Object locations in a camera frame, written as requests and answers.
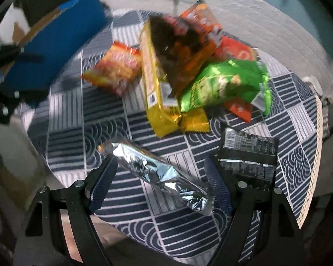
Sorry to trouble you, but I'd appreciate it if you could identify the navy white patterned tablecloth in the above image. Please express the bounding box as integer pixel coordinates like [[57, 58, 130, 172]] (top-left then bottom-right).
[[19, 10, 329, 266]]

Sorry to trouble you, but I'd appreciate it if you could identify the green snack bag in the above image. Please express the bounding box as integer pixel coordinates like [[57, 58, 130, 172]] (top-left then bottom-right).
[[178, 59, 272, 117]]

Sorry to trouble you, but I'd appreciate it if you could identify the blue cardboard box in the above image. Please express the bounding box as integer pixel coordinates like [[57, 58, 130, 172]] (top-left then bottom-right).
[[0, 0, 114, 108]]

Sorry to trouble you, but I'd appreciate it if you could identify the long yellow biscuit packet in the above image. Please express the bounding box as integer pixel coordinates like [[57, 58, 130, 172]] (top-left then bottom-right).
[[139, 16, 185, 138]]

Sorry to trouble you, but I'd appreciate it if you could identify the silver foil snack packet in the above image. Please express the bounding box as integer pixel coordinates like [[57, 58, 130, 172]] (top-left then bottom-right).
[[98, 141, 215, 217]]

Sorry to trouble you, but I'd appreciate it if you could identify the small orange snack packet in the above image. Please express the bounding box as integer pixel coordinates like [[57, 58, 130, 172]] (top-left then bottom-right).
[[82, 41, 143, 97]]

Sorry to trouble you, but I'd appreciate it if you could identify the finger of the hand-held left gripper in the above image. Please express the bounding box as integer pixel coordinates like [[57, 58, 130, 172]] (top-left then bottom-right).
[[0, 44, 45, 70], [0, 70, 27, 125]]

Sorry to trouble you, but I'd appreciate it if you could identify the small yellow snack packet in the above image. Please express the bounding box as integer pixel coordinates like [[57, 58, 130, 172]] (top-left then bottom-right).
[[180, 108, 210, 133]]

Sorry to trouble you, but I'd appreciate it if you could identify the large orange chip bag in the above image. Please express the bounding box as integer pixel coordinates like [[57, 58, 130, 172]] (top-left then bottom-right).
[[148, 0, 223, 95]]

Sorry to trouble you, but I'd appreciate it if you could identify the red snack packet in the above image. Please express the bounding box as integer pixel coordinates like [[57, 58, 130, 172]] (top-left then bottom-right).
[[215, 37, 258, 123]]

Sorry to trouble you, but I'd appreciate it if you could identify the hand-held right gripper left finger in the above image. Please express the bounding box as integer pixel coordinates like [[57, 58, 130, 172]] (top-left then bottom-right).
[[15, 154, 119, 266]]

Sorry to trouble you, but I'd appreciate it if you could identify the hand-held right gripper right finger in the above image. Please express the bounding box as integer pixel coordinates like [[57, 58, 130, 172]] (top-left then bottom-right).
[[204, 155, 307, 266]]

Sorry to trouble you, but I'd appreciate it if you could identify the black packet with white print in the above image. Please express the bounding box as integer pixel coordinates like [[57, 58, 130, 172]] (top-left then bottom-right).
[[217, 128, 279, 192]]

